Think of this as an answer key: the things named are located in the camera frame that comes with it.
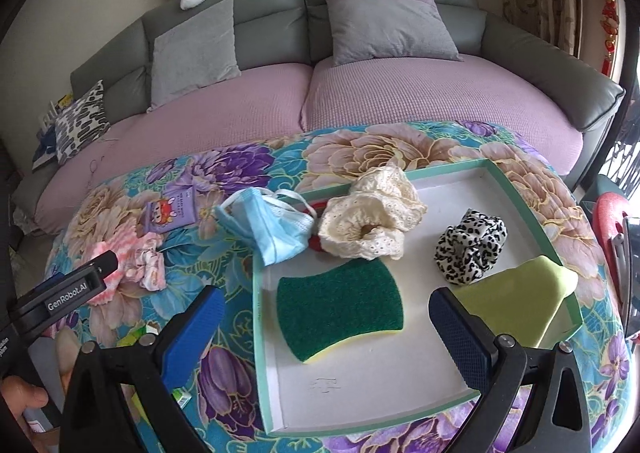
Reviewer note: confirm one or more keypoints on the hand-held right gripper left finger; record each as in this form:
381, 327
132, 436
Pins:
195, 333

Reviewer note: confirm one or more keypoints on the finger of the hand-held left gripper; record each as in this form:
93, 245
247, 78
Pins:
100, 265
56, 278

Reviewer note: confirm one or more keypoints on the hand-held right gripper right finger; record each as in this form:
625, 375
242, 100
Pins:
465, 338

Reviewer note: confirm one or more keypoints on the pink white striped fuzzy cloth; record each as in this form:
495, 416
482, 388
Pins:
112, 253

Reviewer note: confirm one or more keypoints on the light green microfibre cloth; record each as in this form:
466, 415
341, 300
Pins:
520, 293

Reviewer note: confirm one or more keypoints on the leopard print scrunchie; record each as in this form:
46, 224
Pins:
465, 248

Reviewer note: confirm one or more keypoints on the teal cardboard box tray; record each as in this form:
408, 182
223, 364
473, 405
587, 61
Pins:
350, 373

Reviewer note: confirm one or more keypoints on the blue face mask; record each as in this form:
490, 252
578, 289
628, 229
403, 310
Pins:
270, 228

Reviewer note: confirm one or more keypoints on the green yellow scouring sponge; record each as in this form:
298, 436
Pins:
340, 303

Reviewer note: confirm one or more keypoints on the cream lace scrunchie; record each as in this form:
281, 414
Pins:
370, 218

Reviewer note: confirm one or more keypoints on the person's left hand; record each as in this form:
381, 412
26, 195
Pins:
25, 395

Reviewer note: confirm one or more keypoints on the purple cartoon packet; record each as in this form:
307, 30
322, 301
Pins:
172, 210

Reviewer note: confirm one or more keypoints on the blue book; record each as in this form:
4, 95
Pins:
45, 145

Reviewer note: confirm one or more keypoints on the black white patterned pillow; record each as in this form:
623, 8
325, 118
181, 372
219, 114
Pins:
82, 123

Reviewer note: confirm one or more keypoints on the upright picture cards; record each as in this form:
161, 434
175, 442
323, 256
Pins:
52, 110

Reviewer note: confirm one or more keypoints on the purple sofa seat cover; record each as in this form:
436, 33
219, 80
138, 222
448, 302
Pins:
425, 93
200, 123

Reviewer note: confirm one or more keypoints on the black screen device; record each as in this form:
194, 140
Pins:
627, 258

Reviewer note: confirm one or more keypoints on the red plastic stool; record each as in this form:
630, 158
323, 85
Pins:
610, 213

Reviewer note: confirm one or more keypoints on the teal floral blanket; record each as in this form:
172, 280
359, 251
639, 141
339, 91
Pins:
350, 153

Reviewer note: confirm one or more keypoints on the plain grey pillow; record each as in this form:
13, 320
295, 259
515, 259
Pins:
195, 53

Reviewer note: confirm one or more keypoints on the dark metal drying rack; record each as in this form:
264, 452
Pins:
620, 153

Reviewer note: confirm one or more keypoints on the grey pillow with purple band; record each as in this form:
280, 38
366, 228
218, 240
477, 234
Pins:
390, 28

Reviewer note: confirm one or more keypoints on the red hanging decoration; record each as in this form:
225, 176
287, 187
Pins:
612, 18

